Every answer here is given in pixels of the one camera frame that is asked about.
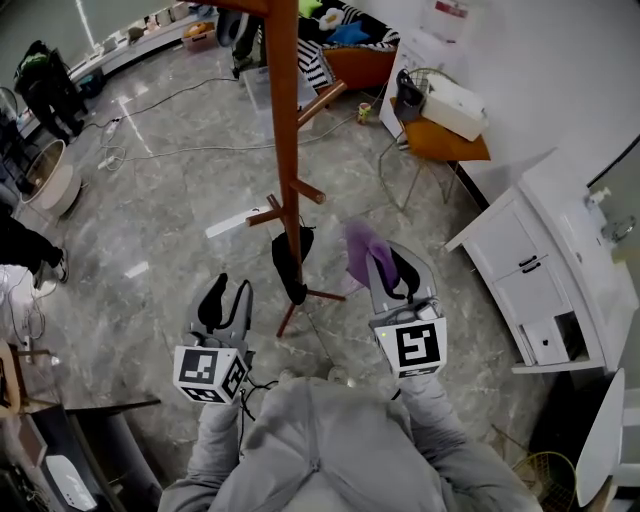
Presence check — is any black floor cable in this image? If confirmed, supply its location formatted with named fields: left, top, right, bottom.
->
left=74, top=74, right=239, bottom=131

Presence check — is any chrome faucet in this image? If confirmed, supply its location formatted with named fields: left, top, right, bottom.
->
left=602, top=214, right=637, bottom=244

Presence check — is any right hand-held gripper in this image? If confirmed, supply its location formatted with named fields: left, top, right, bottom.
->
left=367, top=240, right=448, bottom=380

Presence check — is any clear plastic storage bin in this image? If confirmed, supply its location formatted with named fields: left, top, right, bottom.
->
left=242, top=67, right=319, bottom=126

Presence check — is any white rectangular box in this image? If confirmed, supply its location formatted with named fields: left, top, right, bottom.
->
left=421, top=75, right=490, bottom=143

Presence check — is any white water dispenser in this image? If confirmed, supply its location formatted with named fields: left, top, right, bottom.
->
left=378, top=0, right=481, bottom=139

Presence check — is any dark teal box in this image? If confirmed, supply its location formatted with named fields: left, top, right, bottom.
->
left=78, top=68, right=107, bottom=97

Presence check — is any purple cloth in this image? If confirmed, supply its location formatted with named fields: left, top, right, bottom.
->
left=342, top=221, right=401, bottom=296

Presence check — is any white flower plush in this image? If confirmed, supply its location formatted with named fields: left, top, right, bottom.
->
left=318, top=7, right=347, bottom=32

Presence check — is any person's left forearm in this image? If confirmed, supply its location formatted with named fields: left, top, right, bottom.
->
left=194, top=399, right=244, bottom=471

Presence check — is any yellow wire basket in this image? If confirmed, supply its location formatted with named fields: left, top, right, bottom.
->
left=512, top=451, right=579, bottom=512

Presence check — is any grey roller blind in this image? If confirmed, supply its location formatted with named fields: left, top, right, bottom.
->
left=82, top=0, right=176, bottom=31
left=587, top=134, right=640, bottom=266
left=0, top=0, right=96, bottom=76

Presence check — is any person's right shoe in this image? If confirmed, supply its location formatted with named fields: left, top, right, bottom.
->
left=327, top=365, right=357, bottom=389

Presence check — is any black white striped blanket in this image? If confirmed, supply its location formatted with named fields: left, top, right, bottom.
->
left=297, top=4, right=401, bottom=86

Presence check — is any wooden chair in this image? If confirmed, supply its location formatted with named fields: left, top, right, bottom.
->
left=0, top=339, right=54, bottom=419

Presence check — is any wooden coat rack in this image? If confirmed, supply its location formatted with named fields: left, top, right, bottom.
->
left=192, top=0, right=349, bottom=339

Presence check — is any black desk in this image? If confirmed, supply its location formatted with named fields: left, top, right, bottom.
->
left=22, top=397, right=164, bottom=512

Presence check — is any person's right forearm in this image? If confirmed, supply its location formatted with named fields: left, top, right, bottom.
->
left=397, top=372, right=464, bottom=446

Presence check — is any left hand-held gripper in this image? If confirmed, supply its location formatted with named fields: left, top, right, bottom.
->
left=173, top=272, right=255, bottom=405

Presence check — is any row of small bench items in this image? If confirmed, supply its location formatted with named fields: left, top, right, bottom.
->
left=102, top=0, right=201, bottom=54

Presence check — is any long white low bench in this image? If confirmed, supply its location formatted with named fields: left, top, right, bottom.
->
left=67, top=0, right=221, bottom=86

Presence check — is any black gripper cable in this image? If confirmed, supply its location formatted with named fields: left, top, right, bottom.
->
left=237, top=377, right=279, bottom=421

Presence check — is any person's grey hoodie torso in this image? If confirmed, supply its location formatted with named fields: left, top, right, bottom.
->
left=158, top=375, right=544, bottom=512

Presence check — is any brown armchair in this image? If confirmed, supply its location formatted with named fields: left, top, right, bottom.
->
left=322, top=44, right=399, bottom=91

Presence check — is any black hanging garment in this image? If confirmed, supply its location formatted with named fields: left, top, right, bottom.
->
left=271, top=224, right=316, bottom=306

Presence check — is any white sink cabinet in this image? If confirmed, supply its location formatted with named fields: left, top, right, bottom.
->
left=444, top=162, right=640, bottom=375

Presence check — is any white flat device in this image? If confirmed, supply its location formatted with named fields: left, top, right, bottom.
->
left=44, top=453, right=99, bottom=512

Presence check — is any white floor cable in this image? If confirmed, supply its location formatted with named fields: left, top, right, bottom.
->
left=99, top=112, right=359, bottom=174

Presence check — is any blue star plush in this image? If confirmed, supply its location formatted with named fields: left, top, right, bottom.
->
left=327, top=20, right=372, bottom=46

